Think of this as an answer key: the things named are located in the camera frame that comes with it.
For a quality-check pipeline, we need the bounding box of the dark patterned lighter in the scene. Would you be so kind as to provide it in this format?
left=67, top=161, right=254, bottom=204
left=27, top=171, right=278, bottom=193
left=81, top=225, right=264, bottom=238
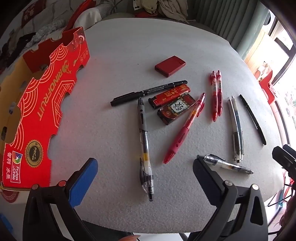
left=157, top=93, right=197, bottom=126

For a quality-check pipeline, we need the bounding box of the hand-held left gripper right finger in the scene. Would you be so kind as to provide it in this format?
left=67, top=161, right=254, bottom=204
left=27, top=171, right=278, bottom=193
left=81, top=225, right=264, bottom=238
left=187, top=158, right=269, bottom=241

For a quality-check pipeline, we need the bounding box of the dark red printed pillow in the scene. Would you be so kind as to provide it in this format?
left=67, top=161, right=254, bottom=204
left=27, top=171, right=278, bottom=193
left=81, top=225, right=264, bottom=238
left=21, top=4, right=41, bottom=27

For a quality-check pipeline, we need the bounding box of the beige clothes pile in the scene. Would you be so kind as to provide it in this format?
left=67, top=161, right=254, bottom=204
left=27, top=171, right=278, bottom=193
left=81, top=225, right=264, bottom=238
left=133, top=0, right=189, bottom=24

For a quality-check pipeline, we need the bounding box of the red case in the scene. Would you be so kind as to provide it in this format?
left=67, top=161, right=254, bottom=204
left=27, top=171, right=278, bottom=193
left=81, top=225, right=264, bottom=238
left=154, top=56, right=186, bottom=77

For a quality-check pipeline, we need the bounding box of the red printed lighter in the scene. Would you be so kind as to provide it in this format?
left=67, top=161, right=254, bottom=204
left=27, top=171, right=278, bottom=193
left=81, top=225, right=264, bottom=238
left=148, top=84, right=192, bottom=110

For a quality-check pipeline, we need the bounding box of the white foam table mat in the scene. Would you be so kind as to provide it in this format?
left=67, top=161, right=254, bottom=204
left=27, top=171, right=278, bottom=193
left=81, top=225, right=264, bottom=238
left=45, top=17, right=288, bottom=234

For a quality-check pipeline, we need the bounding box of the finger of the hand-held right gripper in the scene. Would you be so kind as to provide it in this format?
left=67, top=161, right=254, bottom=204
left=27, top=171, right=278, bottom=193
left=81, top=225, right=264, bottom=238
left=272, top=146, right=296, bottom=173
left=282, top=144, right=296, bottom=159

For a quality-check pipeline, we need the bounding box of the grey gel pen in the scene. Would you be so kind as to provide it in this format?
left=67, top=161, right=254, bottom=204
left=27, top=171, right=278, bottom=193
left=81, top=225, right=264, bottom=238
left=137, top=97, right=155, bottom=202

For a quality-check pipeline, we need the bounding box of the large red gel pen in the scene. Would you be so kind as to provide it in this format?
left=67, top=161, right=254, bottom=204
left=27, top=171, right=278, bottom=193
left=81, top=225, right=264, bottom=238
left=163, top=93, right=206, bottom=164

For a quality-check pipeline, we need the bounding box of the clear gel pen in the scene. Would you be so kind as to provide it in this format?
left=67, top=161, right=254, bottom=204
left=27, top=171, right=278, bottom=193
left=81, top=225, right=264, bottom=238
left=196, top=153, right=254, bottom=175

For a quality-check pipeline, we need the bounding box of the red cardboard box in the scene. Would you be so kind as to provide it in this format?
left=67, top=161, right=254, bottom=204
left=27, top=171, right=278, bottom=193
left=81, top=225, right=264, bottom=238
left=0, top=27, right=90, bottom=204

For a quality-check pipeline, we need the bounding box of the black garment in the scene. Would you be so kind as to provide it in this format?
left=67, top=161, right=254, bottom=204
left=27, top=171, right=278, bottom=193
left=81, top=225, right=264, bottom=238
left=5, top=32, right=36, bottom=54

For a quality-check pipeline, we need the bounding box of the black slim pen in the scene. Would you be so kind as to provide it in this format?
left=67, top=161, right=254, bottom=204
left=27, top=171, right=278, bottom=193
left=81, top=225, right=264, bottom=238
left=239, top=94, right=267, bottom=146

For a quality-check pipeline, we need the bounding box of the red plastic chair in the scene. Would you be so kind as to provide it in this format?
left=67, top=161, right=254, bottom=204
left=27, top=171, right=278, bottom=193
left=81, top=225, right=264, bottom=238
left=255, top=67, right=278, bottom=105

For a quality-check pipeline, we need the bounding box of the grey sofa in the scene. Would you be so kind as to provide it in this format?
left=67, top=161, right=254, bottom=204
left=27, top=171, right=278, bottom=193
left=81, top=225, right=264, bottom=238
left=0, top=0, right=107, bottom=77

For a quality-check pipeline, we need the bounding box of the light blue blanket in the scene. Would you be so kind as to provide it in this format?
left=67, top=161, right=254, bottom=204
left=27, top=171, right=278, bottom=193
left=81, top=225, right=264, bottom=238
left=35, top=22, right=67, bottom=42

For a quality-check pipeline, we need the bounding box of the red cushion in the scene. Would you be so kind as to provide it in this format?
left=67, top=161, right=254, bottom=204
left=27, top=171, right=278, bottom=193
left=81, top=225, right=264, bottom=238
left=67, top=0, right=102, bottom=30

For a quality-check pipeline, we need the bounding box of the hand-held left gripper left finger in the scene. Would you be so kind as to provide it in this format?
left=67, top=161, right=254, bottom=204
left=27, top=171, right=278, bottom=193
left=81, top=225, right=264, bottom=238
left=23, top=158, right=100, bottom=241

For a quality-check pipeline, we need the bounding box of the green curtain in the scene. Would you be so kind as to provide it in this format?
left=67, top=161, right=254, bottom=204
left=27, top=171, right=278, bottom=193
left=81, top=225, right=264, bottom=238
left=187, top=0, right=272, bottom=58

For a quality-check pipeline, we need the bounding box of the black marker pen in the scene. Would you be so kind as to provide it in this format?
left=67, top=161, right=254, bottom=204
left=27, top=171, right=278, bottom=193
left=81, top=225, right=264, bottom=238
left=110, top=80, right=188, bottom=107

